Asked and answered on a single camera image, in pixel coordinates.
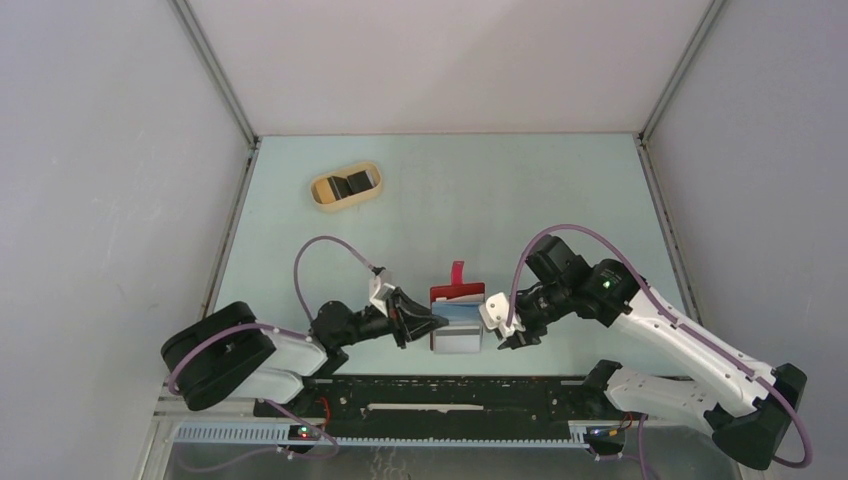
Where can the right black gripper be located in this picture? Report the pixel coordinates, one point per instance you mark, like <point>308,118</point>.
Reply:
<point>528,334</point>

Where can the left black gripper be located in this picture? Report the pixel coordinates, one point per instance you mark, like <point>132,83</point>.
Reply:
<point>418,320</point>

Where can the red card holder wallet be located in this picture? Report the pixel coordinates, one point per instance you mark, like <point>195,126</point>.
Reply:
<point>459,302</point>

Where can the beige oval tray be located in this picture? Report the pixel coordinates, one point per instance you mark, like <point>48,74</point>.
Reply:
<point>352,200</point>

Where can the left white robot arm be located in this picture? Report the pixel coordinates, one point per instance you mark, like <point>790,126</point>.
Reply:
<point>230,354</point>

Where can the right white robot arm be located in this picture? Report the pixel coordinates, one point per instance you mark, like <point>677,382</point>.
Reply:
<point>744,405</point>

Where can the gold black card in tray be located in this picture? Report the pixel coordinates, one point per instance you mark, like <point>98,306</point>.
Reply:
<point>328,190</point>

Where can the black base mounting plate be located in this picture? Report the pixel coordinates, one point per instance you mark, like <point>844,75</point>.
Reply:
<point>441,408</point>

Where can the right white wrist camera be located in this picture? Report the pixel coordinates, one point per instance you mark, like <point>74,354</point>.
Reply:
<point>494,313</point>

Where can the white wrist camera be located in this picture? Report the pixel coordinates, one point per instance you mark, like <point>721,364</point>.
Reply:
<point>380,289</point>
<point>494,313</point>

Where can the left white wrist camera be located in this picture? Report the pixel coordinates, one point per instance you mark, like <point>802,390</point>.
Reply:
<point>380,289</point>

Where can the aluminium frame rail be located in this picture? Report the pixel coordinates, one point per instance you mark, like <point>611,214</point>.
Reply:
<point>254,422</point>

